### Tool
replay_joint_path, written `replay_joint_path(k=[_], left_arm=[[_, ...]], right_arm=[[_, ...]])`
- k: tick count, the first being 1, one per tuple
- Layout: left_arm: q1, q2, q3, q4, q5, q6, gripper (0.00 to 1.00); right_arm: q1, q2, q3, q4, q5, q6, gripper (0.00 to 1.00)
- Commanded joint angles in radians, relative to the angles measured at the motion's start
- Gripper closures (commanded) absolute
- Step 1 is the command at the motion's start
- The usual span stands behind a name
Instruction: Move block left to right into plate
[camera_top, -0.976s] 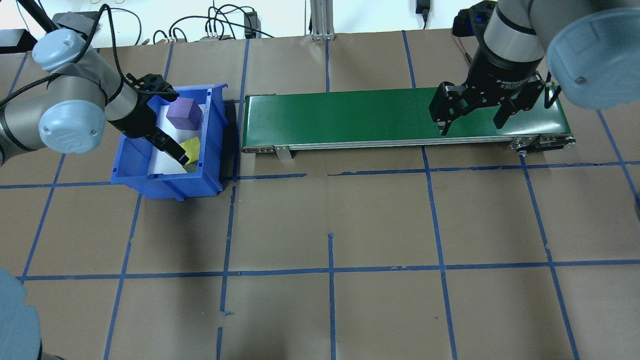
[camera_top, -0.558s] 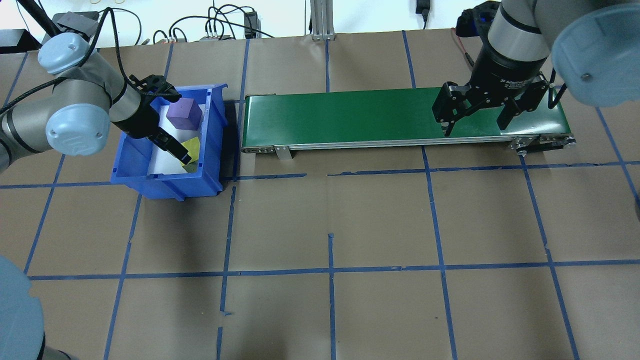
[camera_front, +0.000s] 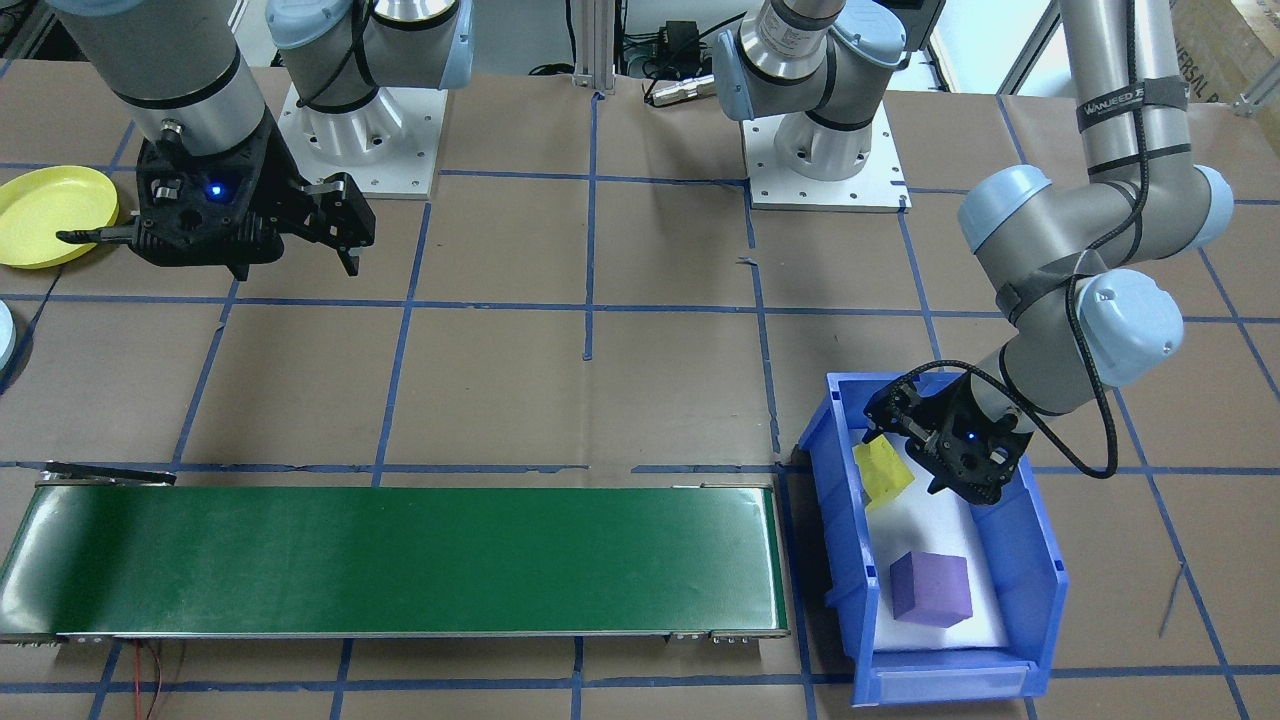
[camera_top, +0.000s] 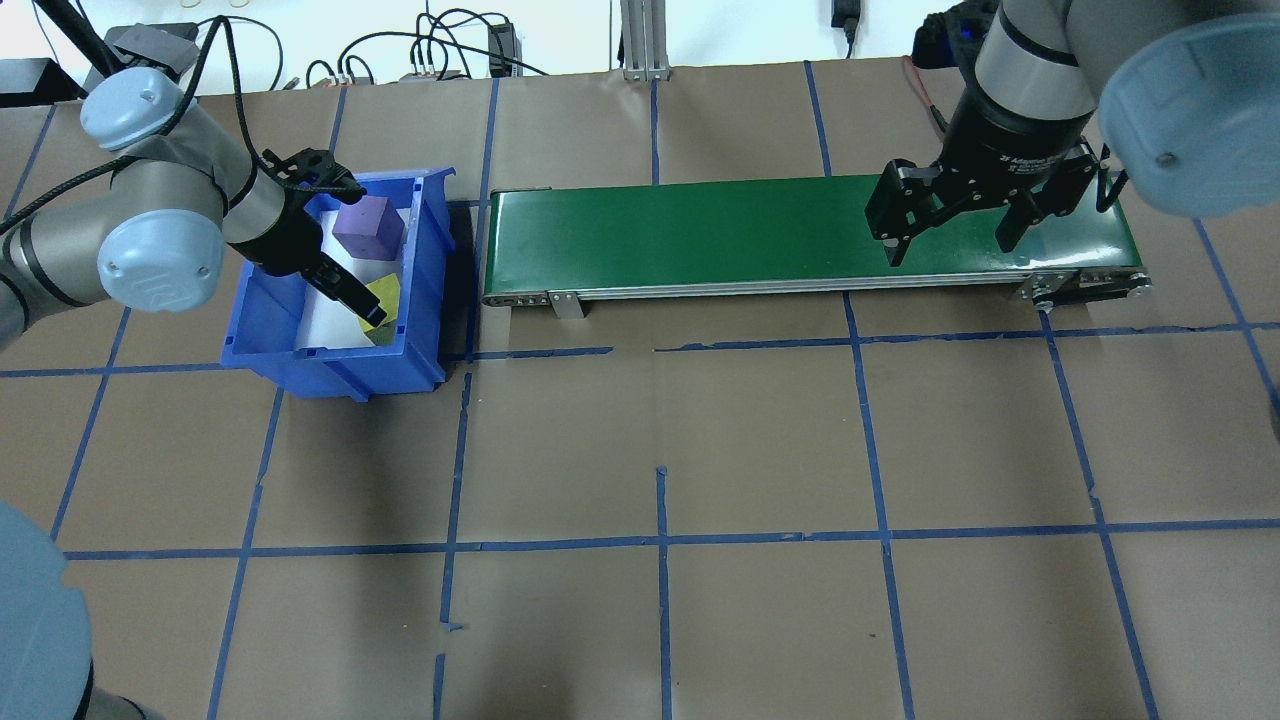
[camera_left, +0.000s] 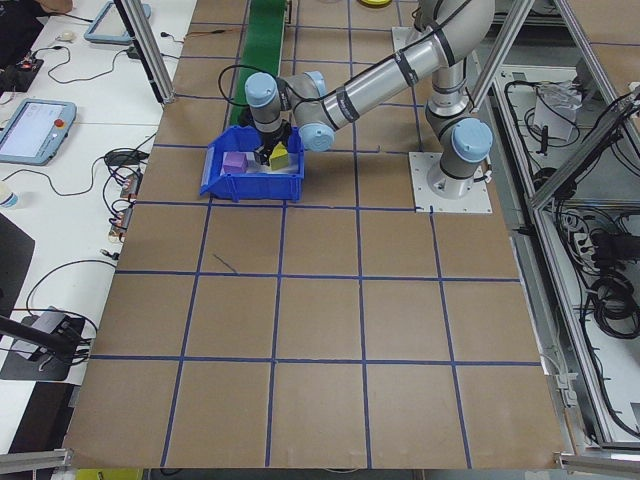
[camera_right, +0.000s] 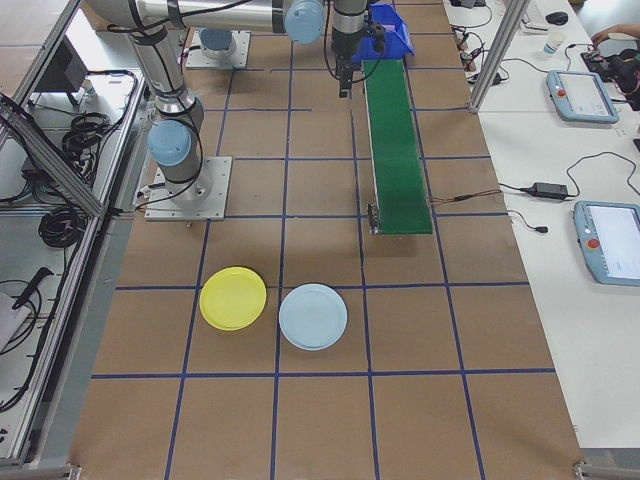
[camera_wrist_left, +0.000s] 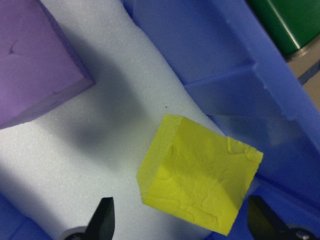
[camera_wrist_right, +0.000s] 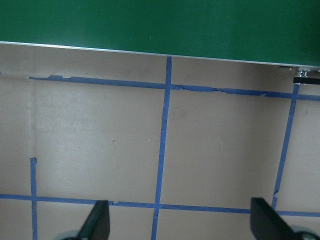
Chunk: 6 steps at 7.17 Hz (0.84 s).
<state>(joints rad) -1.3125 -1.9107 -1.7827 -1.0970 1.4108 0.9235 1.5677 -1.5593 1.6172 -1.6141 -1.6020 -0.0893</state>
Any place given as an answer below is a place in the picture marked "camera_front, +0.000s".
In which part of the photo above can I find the yellow foam cube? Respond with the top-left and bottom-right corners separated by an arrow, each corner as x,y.
852,436 -> 917,513

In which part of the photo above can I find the purple foam cube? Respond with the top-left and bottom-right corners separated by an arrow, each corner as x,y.
889,550 -> 974,629

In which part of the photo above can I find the yellow plate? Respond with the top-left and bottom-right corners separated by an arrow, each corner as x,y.
0,165 -> 121,271

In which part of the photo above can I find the blue plastic storage bin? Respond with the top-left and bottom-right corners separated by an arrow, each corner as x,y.
797,371 -> 1070,709

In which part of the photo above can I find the white foam pad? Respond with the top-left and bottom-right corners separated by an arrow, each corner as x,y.
858,425 -> 1011,653

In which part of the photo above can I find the green conveyor belt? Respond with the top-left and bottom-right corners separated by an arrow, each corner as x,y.
0,462 -> 791,646

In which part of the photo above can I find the silver cylindrical connector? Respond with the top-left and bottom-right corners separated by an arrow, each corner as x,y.
645,75 -> 717,107

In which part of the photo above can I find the brown cardboard box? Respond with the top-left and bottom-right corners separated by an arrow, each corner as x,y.
1165,0 -> 1280,111

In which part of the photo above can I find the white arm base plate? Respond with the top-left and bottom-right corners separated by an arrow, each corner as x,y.
741,97 -> 912,213
277,85 -> 448,200

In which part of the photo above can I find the black braided cable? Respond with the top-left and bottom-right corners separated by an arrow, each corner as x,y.
895,0 -> 1151,479

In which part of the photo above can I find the aluminium profile post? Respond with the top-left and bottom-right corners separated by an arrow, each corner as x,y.
572,0 -> 621,94

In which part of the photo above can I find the black printed velcro strap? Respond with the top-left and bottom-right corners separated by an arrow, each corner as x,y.
1075,75 -> 1191,136

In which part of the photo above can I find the thin red wire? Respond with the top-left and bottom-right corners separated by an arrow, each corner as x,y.
133,640 -> 166,720

